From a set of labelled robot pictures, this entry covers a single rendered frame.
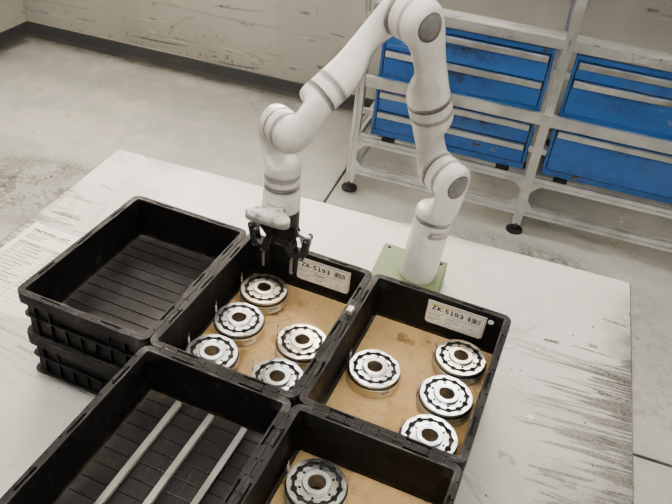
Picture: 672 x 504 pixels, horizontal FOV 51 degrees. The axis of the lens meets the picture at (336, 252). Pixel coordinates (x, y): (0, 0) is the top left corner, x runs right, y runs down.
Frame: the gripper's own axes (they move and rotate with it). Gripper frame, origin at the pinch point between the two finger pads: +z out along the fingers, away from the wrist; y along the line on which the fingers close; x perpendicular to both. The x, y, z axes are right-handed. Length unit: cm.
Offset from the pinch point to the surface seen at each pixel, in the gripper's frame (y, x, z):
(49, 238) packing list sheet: 70, -8, 24
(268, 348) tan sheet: -4.5, 13.4, 11.3
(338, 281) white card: -11.2, -6.9, 6.0
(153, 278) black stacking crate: 28.1, 5.4, 11.3
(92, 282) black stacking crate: 38.8, 12.8, 11.1
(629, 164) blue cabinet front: -76, -189, 51
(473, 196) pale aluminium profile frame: -16, -183, 83
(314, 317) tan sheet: -9.1, 0.5, 11.5
